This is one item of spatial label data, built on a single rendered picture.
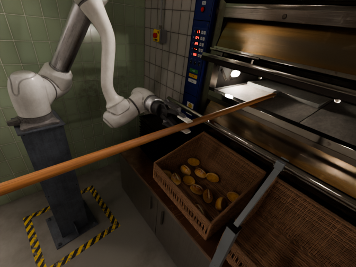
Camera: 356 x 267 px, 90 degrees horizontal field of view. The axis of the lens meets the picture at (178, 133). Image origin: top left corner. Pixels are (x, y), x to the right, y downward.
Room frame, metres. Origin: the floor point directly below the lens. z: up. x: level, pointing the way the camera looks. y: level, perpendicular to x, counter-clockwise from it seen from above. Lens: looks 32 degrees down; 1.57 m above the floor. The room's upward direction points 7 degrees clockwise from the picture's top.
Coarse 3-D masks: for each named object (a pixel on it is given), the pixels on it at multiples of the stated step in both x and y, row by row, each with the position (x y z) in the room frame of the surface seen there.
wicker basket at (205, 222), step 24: (192, 144) 1.18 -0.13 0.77; (216, 144) 1.14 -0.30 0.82; (168, 168) 1.03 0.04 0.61; (192, 168) 1.09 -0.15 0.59; (216, 168) 1.04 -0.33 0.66; (240, 168) 0.95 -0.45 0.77; (168, 192) 0.80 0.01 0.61; (192, 192) 0.85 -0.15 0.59; (216, 192) 0.88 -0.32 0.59; (240, 192) 0.86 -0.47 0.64; (192, 216) 0.67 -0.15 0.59
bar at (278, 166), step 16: (192, 112) 0.90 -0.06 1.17; (224, 128) 0.75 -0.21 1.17; (256, 144) 0.64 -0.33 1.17; (272, 160) 0.57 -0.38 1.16; (288, 160) 0.56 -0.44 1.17; (272, 176) 0.52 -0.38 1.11; (304, 176) 0.49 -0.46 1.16; (256, 192) 0.49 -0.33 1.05; (336, 192) 0.42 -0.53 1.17; (240, 224) 0.41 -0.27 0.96; (224, 240) 0.39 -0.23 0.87; (224, 256) 0.38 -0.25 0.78
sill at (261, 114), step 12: (216, 96) 1.25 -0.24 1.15; (228, 96) 1.20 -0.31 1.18; (252, 108) 1.05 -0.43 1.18; (276, 120) 0.94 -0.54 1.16; (288, 120) 0.93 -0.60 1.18; (300, 132) 0.84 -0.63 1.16; (312, 132) 0.81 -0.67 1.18; (324, 144) 0.76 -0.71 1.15; (336, 144) 0.74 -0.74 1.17; (348, 144) 0.74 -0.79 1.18; (348, 156) 0.69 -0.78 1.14
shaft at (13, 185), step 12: (264, 96) 1.21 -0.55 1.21; (228, 108) 0.92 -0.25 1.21; (240, 108) 0.98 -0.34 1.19; (192, 120) 0.72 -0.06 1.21; (204, 120) 0.76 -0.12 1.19; (156, 132) 0.58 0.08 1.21; (168, 132) 0.61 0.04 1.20; (120, 144) 0.48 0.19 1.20; (132, 144) 0.50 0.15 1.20; (84, 156) 0.40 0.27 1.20; (96, 156) 0.41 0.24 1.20; (108, 156) 0.44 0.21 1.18; (48, 168) 0.34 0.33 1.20; (60, 168) 0.35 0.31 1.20; (72, 168) 0.36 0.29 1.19; (12, 180) 0.29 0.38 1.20; (24, 180) 0.29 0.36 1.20; (36, 180) 0.30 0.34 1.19; (0, 192) 0.26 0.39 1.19
